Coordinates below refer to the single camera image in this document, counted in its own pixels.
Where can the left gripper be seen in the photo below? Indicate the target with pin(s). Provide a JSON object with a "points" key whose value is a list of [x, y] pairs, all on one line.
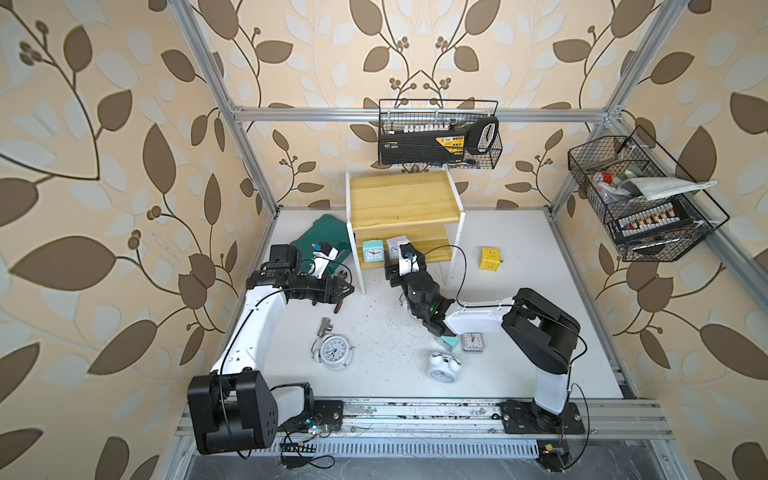
{"points": [[329, 283]]}

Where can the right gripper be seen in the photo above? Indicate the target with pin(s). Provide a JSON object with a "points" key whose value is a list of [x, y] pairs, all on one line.
{"points": [[394, 274]]}

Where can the lilac square alarm clock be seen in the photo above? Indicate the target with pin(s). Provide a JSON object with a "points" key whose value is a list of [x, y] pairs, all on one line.
{"points": [[394, 244]]}

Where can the mint square alarm clock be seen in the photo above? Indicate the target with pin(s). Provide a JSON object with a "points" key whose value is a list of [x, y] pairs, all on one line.
{"points": [[373, 251]]}

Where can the clear square alarm clock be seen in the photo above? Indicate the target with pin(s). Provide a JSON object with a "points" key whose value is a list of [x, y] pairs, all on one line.
{"points": [[472, 342]]}

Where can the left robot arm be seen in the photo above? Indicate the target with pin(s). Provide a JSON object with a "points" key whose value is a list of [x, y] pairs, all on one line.
{"points": [[232, 408]]}

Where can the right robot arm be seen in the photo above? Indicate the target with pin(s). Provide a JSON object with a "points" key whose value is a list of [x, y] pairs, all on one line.
{"points": [[543, 332]]}

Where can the wooden two-tier shelf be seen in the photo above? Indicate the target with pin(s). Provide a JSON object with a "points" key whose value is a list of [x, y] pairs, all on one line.
{"points": [[424, 207]]}

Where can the orange black pliers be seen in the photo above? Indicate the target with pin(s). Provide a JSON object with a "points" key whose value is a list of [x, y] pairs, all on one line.
{"points": [[341, 303]]}

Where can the small grey metal clip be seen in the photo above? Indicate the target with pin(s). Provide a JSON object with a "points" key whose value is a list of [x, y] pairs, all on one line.
{"points": [[325, 328]]}

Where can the green plastic tool case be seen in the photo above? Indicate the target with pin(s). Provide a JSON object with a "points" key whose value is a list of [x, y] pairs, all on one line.
{"points": [[325, 229]]}

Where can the white twin-bell clock left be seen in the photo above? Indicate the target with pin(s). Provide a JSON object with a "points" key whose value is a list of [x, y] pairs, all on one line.
{"points": [[335, 352]]}

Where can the white twin-bell clock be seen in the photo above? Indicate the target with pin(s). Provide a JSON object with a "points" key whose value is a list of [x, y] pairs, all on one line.
{"points": [[335, 352], [443, 367]]}

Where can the yellow cube box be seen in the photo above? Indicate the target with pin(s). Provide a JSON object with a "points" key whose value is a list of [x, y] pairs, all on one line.
{"points": [[490, 259]]}

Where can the white twin-bell clock front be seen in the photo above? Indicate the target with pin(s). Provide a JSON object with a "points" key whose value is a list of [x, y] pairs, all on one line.
{"points": [[443, 367]]}

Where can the black yellow tool box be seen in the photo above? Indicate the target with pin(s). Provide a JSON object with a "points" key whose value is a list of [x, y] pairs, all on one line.
{"points": [[453, 143]]}

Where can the white papers in basket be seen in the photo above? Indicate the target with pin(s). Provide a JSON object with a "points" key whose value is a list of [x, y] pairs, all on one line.
{"points": [[657, 188]]}

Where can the socket set tray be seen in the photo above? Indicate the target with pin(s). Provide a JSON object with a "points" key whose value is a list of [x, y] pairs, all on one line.
{"points": [[653, 221]]}

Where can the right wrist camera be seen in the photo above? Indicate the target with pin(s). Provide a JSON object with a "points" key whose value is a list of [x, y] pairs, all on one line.
{"points": [[409, 257]]}

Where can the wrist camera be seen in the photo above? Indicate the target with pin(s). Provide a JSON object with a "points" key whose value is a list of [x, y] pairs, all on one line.
{"points": [[409, 257], [323, 260]]}

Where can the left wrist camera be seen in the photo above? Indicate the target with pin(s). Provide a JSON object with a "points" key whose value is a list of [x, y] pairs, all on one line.
{"points": [[323, 260]]}

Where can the black wire basket back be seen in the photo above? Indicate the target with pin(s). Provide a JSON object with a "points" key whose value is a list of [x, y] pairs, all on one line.
{"points": [[393, 112]]}

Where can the black wire basket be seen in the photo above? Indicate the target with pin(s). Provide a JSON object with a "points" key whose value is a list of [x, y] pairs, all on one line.
{"points": [[599, 166], [393, 112]]}

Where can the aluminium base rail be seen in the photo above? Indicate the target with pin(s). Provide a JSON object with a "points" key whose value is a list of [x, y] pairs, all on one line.
{"points": [[593, 419]]}

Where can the black wire basket right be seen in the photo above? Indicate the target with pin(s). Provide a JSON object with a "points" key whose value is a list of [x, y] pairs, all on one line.
{"points": [[599, 166]]}

